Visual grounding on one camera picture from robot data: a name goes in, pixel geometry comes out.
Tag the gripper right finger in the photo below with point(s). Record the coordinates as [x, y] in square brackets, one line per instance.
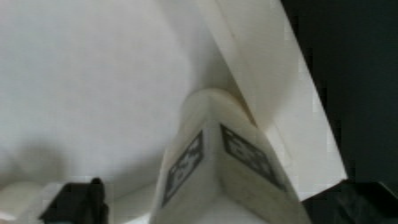
[355, 203]

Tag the white square tabletop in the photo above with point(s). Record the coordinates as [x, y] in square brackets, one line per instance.
[106, 59]

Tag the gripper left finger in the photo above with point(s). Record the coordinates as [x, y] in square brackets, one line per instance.
[79, 206]

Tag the white leg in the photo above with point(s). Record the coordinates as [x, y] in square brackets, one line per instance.
[223, 183]

